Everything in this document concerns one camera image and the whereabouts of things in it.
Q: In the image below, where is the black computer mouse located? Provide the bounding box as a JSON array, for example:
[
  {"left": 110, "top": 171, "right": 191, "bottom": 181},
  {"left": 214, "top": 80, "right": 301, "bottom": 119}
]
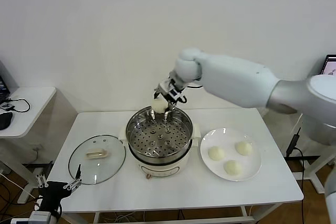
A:
[{"left": 0, "top": 112, "right": 14, "bottom": 131}]

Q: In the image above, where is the grey open laptop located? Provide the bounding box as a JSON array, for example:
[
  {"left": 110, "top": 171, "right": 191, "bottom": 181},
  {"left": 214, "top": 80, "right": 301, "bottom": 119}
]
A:
[{"left": 320, "top": 55, "right": 336, "bottom": 77}]

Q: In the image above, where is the white main table frame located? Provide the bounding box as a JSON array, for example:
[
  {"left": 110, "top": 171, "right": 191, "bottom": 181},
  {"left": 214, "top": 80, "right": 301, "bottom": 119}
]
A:
[{"left": 93, "top": 204, "right": 257, "bottom": 224}]

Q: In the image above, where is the round glass pot lid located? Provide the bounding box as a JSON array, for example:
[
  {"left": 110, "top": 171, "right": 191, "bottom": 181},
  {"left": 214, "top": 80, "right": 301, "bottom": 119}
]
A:
[{"left": 68, "top": 135, "right": 127, "bottom": 185}]

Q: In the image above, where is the white floor cable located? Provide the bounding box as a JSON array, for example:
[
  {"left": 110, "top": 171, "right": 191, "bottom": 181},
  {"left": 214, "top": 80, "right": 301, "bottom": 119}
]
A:
[{"left": 0, "top": 173, "right": 40, "bottom": 201}]

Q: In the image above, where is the silver right wrist box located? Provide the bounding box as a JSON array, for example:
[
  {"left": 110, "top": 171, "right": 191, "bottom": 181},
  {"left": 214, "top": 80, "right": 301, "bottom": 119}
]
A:
[{"left": 157, "top": 79, "right": 174, "bottom": 93}]

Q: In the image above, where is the thin black looped cable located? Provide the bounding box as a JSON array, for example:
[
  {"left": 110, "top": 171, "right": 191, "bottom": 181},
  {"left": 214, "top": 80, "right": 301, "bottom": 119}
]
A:
[{"left": 5, "top": 98, "right": 31, "bottom": 114}]

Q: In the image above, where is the stainless steel steamer basket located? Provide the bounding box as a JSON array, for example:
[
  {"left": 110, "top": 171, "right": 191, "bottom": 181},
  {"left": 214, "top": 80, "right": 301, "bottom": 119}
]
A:
[{"left": 125, "top": 105, "right": 194, "bottom": 165}]

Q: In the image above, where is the black cable with adapter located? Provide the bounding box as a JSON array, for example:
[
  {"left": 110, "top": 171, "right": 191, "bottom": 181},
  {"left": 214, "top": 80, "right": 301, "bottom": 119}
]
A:
[{"left": 285, "top": 126, "right": 307, "bottom": 224}]

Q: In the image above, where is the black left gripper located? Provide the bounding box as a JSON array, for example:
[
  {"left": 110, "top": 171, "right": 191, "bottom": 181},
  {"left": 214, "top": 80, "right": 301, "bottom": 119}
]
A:
[{"left": 36, "top": 161, "right": 83, "bottom": 216}]

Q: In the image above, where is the round white plate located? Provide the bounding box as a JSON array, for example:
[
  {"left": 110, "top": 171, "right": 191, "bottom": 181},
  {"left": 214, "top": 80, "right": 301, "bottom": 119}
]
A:
[{"left": 199, "top": 128, "right": 263, "bottom": 182}]

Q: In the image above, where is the cream electric cooker base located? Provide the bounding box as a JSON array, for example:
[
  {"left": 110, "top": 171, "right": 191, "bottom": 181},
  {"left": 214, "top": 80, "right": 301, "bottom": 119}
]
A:
[{"left": 118, "top": 124, "right": 201, "bottom": 180}]

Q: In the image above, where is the white side table with label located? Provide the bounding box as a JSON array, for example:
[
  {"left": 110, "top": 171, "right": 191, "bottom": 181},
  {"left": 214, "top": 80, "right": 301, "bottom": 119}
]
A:
[{"left": 285, "top": 113, "right": 336, "bottom": 195}]

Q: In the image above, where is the black open laptop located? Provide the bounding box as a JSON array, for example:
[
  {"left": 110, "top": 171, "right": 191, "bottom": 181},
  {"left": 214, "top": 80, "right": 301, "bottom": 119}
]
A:
[{"left": 0, "top": 61, "right": 12, "bottom": 105}]

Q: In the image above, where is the white cable bundle under table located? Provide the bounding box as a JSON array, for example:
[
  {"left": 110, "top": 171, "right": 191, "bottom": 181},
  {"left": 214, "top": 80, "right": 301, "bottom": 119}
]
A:
[{"left": 103, "top": 212, "right": 148, "bottom": 224}]

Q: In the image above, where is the white steamed baozi bun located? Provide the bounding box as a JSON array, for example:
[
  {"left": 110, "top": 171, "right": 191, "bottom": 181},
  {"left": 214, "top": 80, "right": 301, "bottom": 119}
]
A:
[
  {"left": 152, "top": 99, "right": 169, "bottom": 114},
  {"left": 223, "top": 160, "right": 243, "bottom": 176},
  {"left": 207, "top": 146, "right": 226, "bottom": 161},
  {"left": 235, "top": 141, "right": 254, "bottom": 156}
]

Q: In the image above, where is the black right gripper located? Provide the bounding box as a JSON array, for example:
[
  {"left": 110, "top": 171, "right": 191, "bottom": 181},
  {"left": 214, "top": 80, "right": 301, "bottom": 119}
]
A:
[{"left": 153, "top": 87, "right": 188, "bottom": 114}]

